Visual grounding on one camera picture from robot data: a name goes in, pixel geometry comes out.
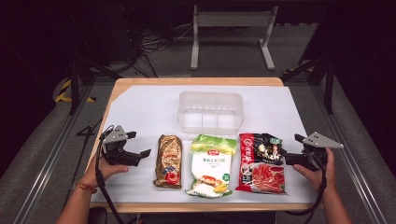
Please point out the red and black food packet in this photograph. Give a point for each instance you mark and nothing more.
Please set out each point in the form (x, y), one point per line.
(261, 174)

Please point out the clear plastic container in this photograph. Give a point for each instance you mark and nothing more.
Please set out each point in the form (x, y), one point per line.
(210, 113)

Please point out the desk with white metal frame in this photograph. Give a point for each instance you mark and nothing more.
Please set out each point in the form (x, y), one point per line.
(232, 18)

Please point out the person's right hand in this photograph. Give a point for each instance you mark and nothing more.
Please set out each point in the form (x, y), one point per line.
(323, 179)

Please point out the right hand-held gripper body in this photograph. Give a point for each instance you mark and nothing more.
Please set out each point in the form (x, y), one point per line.
(314, 155)

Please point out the person's left hand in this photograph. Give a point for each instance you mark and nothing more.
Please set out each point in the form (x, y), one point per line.
(99, 174)

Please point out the black tripod stand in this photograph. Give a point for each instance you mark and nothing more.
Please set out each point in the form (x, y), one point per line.
(74, 84)
(328, 84)

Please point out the green and white food packet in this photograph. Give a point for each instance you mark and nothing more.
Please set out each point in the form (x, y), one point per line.
(211, 165)

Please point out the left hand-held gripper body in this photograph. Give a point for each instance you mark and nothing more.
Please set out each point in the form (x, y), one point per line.
(120, 155)

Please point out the aluminium floor rail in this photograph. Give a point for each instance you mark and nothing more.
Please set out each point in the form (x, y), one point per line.
(351, 155)
(46, 168)

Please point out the white paper sheet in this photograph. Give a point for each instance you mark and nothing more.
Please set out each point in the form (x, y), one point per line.
(149, 109)

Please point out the gold foil snack packet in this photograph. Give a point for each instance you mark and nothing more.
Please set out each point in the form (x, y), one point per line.
(168, 161)

